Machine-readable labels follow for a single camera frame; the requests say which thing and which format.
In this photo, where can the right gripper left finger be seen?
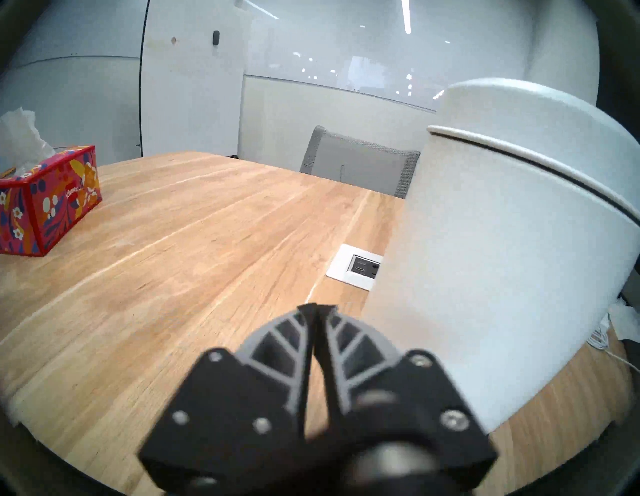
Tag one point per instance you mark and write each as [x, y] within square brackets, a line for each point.
[240, 415]

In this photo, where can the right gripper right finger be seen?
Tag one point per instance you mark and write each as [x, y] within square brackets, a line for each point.
[400, 410]

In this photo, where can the red floral tissue box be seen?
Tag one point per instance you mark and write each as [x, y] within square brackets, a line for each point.
[55, 205]

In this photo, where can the white tissue in box slot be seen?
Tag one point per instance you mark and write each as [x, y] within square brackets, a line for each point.
[20, 140]

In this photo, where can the white table power outlet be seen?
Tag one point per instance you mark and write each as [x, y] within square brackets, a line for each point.
[350, 265]

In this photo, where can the white pedal trash bin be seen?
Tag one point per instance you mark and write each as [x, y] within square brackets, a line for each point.
[500, 250]

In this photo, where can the flat white paper towel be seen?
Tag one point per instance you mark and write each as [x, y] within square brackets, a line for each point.
[626, 322]

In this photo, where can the grey mesh chair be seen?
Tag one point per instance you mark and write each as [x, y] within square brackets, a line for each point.
[355, 162]

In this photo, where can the rolling whiteboard with black stand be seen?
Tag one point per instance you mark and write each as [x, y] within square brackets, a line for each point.
[190, 85]

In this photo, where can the wide glass wall board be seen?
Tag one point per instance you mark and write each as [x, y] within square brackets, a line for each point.
[375, 50]

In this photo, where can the side wall glass board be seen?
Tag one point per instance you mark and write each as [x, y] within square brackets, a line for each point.
[75, 30]

